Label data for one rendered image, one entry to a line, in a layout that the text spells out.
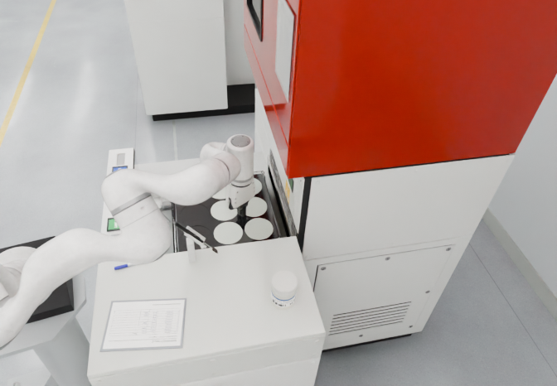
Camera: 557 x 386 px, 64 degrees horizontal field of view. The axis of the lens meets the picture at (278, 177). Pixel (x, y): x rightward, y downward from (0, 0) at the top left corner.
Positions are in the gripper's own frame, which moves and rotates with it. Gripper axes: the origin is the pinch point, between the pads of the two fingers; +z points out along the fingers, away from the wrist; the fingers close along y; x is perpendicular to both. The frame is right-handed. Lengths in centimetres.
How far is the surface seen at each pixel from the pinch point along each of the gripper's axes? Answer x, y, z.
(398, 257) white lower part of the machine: 45, -39, 17
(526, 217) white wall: 64, -153, 63
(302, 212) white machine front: 24.3, -4.4, -15.8
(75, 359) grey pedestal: -13, 67, 41
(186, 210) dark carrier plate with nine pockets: -14.5, 14.0, 2.2
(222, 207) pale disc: -7.1, 3.2, 2.1
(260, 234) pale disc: 11.7, 1.3, 2.0
